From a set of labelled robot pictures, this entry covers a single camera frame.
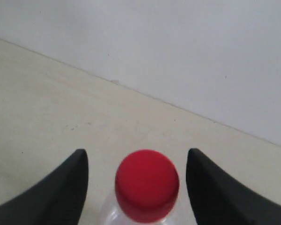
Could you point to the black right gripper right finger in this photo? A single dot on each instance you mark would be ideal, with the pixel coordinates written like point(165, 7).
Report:
point(217, 198)

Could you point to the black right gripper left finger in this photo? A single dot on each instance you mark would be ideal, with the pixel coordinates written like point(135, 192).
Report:
point(58, 199)

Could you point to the clear water bottle red cap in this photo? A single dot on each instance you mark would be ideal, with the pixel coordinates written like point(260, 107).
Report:
point(145, 192)

